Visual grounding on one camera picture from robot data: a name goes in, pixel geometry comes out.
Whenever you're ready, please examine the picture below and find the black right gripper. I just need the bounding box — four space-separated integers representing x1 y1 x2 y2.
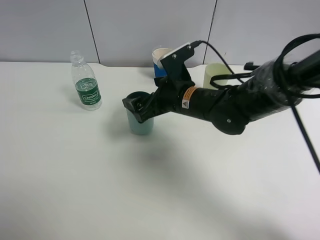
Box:
122 53 195 123

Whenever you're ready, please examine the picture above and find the teal plastic cup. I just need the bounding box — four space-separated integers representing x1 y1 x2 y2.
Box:
126 91 154 135

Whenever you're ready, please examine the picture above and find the clear green-label water bottle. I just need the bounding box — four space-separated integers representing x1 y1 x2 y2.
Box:
70 50 102 111

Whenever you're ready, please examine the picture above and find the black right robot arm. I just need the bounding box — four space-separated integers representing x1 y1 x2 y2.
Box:
122 52 320 135

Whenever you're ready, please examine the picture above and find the white cup with blue sleeve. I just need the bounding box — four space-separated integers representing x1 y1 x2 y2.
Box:
152 46 172 78

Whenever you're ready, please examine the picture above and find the pale green tall cup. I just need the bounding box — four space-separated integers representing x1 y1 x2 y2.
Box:
202 63 232 90

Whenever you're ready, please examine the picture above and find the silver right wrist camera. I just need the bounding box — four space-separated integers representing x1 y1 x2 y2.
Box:
159 42 195 61

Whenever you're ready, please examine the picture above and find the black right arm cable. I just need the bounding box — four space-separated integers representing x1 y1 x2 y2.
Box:
191 33 320 173

